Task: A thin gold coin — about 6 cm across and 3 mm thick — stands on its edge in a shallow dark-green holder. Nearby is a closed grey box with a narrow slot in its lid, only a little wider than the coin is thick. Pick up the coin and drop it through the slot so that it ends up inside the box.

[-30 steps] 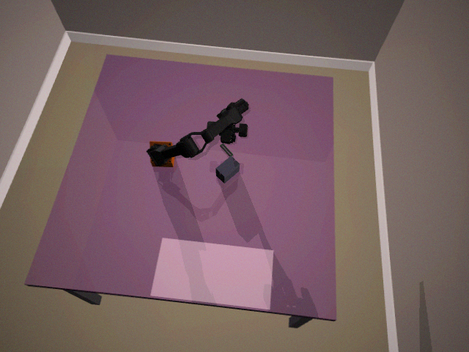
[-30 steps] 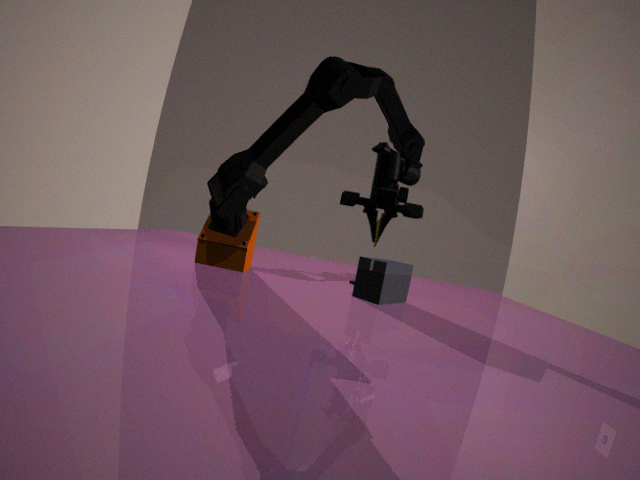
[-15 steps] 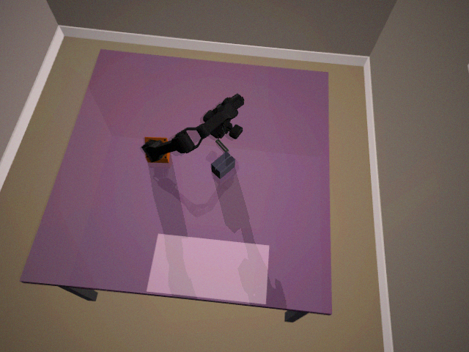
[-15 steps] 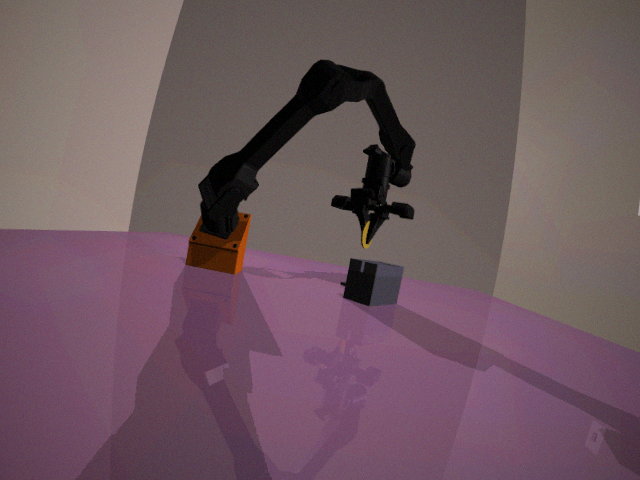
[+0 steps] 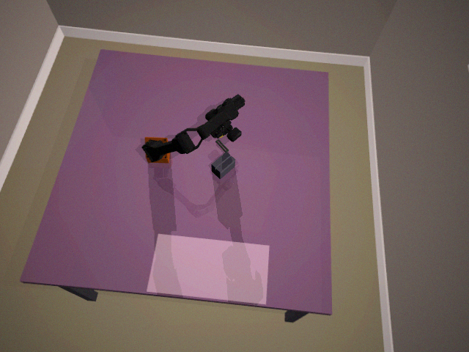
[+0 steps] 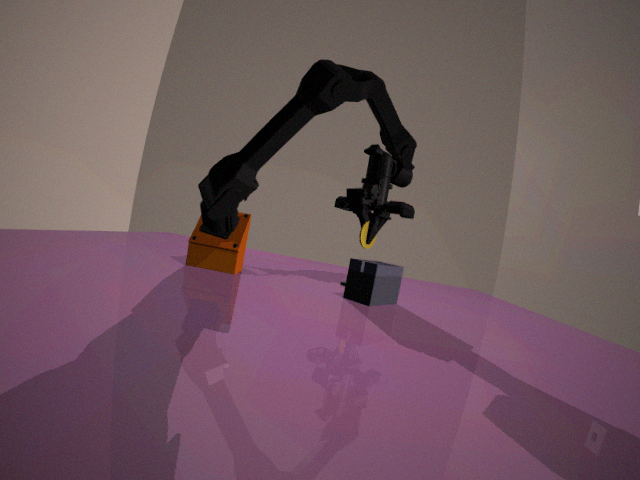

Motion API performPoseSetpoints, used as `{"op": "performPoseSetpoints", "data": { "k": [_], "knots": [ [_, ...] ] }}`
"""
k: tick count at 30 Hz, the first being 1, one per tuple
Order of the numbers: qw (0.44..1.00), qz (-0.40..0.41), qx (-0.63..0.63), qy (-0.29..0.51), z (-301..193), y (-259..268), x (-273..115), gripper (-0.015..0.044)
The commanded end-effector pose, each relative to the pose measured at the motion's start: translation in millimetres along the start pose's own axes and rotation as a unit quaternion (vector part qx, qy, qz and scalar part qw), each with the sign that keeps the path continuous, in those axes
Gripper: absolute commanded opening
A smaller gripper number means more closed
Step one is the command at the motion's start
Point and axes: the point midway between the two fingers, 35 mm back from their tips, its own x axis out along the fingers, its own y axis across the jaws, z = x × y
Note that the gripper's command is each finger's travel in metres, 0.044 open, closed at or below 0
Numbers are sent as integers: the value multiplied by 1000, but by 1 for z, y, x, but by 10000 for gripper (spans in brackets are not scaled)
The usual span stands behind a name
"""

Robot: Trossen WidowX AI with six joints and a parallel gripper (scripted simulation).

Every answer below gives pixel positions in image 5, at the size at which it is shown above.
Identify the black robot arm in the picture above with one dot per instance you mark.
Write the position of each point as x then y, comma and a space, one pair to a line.
182, 143

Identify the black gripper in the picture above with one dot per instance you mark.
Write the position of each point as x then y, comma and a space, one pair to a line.
232, 134

